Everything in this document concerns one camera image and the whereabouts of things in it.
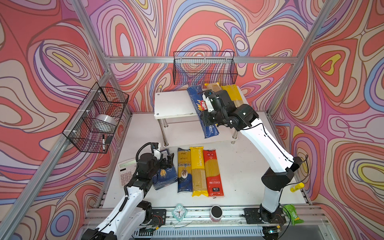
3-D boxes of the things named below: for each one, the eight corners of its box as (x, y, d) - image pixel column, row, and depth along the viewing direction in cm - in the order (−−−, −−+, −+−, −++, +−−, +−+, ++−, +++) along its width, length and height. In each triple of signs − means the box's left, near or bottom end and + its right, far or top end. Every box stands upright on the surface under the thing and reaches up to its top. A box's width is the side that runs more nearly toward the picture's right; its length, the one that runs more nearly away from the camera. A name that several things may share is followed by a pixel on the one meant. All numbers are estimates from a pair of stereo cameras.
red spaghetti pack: (208, 197, 81) (208, 196, 79) (203, 151, 99) (203, 149, 97) (223, 196, 81) (224, 195, 79) (215, 151, 99) (215, 149, 98)
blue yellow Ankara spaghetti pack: (178, 191, 83) (177, 190, 81) (177, 150, 100) (177, 148, 98) (193, 190, 83) (193, 189, 81) (190, 149, 100) (190, 147, 99)
